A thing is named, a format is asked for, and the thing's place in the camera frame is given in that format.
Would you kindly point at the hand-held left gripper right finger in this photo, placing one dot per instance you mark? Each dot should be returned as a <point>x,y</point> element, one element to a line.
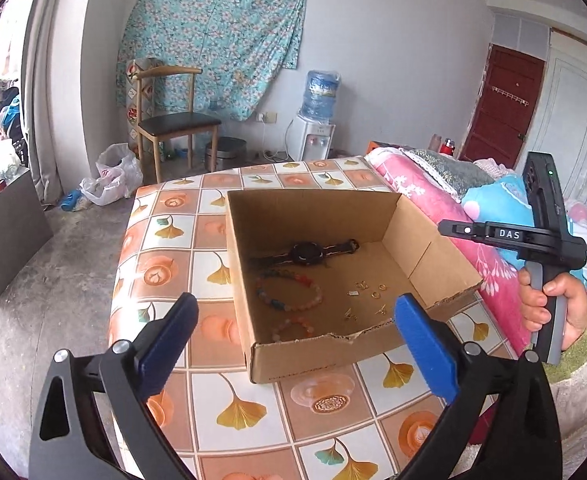
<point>423,345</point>

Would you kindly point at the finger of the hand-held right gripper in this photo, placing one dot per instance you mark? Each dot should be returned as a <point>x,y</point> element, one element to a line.
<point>466,230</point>

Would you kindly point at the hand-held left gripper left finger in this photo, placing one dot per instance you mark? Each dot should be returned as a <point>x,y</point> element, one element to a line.
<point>168,340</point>

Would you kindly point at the round gold filigree pendant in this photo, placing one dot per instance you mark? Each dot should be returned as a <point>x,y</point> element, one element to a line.
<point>329,402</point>

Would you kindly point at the cardboard box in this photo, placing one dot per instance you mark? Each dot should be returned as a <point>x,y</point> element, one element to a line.
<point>298,360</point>

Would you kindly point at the person's right forearm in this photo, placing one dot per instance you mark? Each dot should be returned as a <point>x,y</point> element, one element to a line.
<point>583,400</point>

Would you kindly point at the person's right hand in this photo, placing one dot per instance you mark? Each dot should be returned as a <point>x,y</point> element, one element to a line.
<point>576,310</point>

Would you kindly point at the blue plush toy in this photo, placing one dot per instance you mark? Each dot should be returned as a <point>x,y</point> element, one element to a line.
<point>498,200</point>

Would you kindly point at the pink floral blanket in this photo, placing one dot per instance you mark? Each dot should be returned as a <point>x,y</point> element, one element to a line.
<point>423,185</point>

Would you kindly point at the grey patterned pillow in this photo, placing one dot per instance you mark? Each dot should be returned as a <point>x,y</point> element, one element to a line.
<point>448,170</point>

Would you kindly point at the red thermos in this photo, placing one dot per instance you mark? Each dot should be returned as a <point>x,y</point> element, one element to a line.
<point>447,147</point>

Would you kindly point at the ginkgo print tablecloth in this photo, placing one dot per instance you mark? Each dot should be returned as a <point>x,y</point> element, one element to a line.
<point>203,240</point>

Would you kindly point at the brown door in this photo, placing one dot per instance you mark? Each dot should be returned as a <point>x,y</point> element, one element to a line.
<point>503,120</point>

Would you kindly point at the white wardrobe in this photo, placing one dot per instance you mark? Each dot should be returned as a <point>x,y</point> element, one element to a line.
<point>583,110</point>

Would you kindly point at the white hook rack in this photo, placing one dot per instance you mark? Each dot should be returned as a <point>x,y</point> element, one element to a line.
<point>508,94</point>

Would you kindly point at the black wrist watch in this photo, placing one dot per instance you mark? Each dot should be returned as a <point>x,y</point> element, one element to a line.
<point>306,252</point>

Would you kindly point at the blue plastic bag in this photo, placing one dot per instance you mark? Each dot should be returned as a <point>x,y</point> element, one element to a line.
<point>71,201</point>

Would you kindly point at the white plastic bag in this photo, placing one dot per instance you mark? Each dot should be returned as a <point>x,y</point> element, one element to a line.
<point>108,180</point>

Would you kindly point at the white water dispenser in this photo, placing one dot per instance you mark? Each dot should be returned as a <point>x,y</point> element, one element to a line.
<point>313,140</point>

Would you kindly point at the dark cabinet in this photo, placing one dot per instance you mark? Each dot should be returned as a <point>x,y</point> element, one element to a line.
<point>8,235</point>

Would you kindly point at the grey metal bin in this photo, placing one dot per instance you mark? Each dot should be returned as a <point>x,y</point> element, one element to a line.
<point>226,155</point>

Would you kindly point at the blue water bottle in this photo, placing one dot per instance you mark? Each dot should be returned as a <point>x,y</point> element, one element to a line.
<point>321,95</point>

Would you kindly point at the wooden chair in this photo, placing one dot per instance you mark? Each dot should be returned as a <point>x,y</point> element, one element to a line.
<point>178,122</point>

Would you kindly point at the pile of clothes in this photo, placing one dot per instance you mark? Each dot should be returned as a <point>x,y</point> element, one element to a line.
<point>3,115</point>

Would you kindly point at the grey curtain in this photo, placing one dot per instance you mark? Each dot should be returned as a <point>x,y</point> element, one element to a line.
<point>48,85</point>

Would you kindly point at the wall socket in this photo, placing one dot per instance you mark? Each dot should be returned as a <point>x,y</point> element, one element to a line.
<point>267,117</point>

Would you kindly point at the teal floral wall cloth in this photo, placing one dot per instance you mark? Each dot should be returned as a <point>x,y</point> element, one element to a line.
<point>223,35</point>

